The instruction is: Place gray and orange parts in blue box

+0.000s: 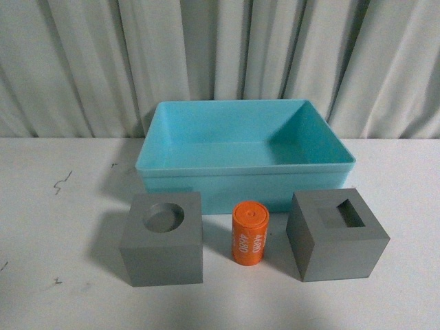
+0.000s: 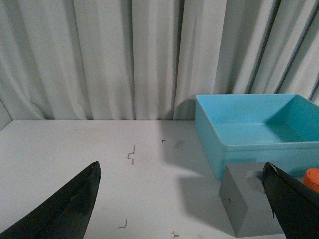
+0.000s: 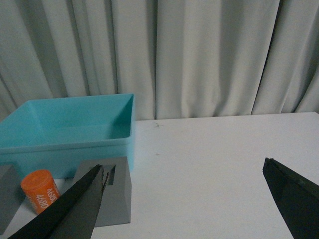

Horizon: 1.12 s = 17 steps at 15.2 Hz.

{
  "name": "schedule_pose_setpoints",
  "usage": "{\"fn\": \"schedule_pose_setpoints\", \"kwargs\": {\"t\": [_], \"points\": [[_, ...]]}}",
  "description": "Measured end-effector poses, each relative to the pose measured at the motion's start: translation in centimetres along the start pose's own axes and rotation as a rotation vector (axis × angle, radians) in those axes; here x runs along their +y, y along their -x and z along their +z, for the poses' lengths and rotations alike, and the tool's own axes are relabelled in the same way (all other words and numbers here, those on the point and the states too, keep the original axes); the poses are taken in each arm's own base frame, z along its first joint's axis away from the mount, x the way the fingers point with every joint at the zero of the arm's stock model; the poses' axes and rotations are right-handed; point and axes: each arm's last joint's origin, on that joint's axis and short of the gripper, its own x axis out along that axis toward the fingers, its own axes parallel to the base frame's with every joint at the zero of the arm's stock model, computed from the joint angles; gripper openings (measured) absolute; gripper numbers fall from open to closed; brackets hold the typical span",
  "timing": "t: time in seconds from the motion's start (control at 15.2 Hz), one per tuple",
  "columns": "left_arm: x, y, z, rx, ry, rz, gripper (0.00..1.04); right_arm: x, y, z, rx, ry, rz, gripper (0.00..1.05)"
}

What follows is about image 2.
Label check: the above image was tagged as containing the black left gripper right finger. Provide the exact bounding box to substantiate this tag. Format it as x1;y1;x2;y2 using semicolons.
262;162;319;239

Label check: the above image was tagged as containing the blue plastic box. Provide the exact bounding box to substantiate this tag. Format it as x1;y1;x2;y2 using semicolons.
195;94;319;179

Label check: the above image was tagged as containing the gray block with round hole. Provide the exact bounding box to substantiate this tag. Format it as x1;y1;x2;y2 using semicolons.
219;162;283;238

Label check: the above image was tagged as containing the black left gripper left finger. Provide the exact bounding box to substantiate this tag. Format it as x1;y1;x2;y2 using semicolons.
0;161;101;239

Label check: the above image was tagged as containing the orange cylinder part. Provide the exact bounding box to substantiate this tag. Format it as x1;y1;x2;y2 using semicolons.
303;168;319;193

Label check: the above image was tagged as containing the white curtain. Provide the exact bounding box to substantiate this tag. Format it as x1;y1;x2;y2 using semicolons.
0;0;319;127

